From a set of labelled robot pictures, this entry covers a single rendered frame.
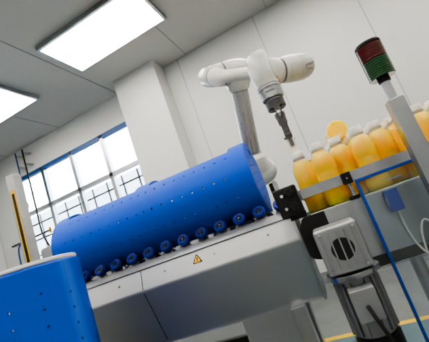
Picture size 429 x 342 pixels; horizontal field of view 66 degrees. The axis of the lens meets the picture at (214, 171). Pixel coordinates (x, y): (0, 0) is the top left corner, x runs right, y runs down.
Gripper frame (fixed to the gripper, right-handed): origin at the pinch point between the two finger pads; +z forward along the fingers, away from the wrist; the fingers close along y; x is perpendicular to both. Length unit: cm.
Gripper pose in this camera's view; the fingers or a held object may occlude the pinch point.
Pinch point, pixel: (293, 147)
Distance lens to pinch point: 128.2
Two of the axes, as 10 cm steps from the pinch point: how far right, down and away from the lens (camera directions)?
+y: -2.8, -0.9, -9.6
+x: 9.0, -3.7, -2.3
